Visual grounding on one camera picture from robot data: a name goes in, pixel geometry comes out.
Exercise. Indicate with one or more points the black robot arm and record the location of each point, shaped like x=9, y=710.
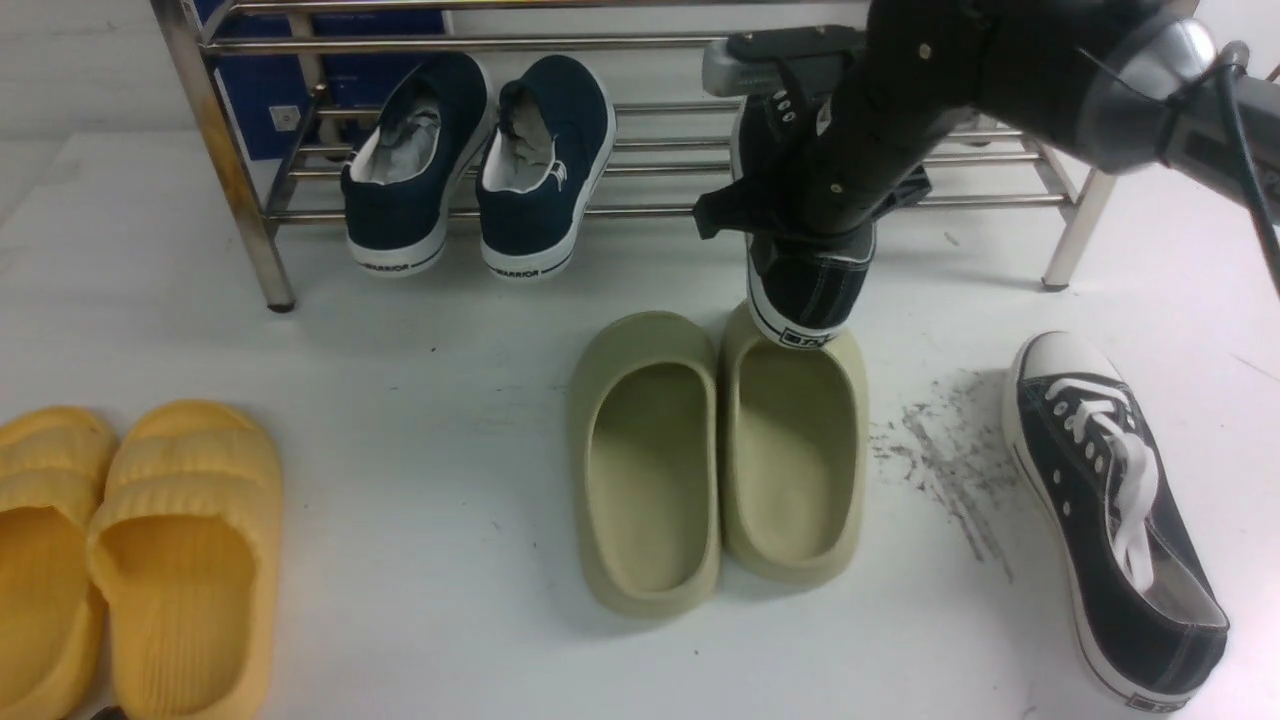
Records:
x=1118, y=85

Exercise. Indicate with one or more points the navy canvas shoe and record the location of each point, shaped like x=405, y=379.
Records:
x=398, y=184
x=553, y=139

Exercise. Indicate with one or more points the yellow ribbed slipper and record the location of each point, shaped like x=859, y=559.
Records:
x=185, y=548
x=53, y=468

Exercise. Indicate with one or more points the left navy canvas shoe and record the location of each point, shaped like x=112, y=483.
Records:
x=398, y=184

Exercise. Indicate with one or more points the right navy canvas shoe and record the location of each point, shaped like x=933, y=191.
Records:
x=553, y=139

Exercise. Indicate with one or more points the left olive green slipper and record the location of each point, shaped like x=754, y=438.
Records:
x=641, y=430

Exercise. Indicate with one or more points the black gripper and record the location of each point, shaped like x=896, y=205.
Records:
x=917, y=76

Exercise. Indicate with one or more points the left yellow ribbed slipper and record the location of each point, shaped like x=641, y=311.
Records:
x=53, y=468

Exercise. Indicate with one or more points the stainless steel shoe rack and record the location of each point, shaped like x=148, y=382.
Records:
x=980, y=164

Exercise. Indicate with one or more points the olive green slipper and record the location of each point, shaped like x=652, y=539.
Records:
x=641, y=430
x=794, y=443

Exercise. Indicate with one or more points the right olive green slipper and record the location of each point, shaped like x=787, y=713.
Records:
x=794, y=443

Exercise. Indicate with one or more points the blue box behind rack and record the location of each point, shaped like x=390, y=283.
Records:
x=260, y=88

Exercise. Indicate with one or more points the black lace-up sneaker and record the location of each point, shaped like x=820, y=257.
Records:
x=801, y=296
x=1146, y=620

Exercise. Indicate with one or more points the right yellow ribbed slipper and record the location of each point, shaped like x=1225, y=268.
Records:
x=185, y=548

